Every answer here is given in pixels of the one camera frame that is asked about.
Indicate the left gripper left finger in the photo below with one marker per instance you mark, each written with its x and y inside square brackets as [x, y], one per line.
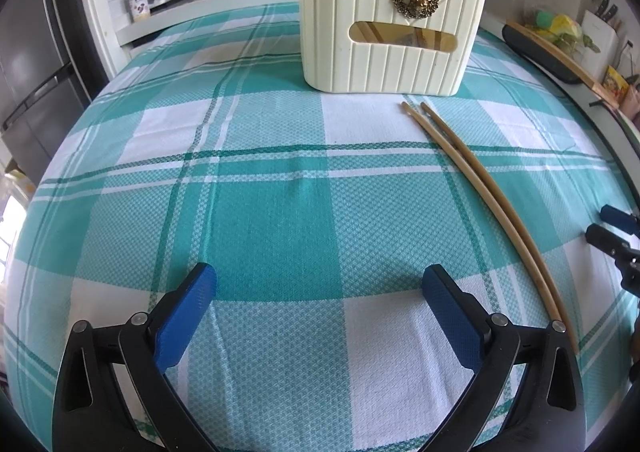
[175, 318]

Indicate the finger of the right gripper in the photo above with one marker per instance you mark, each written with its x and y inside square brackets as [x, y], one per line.
[608, 242]
[627, 222]

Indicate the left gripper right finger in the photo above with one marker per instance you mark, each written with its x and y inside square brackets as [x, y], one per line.
[461, 317]

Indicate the yellow snack tin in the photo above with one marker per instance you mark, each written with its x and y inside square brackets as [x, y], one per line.
[615, 84]

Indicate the teal plaid tablecloth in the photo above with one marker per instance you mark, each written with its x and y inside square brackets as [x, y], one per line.
[319, 213]

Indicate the white knife block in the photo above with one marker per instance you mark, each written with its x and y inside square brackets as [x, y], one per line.
[600, 40]

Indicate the yellow green produce bag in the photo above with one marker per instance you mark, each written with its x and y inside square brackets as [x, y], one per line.
[558, 29]

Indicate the grey refrigerator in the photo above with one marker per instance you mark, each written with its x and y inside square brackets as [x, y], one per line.
[48, 78]

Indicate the spice jar white label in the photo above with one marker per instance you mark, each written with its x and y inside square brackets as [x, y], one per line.
[139, 10]

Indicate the cream ribbed utensil holder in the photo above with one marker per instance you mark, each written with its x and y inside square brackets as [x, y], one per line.
[415, 47]

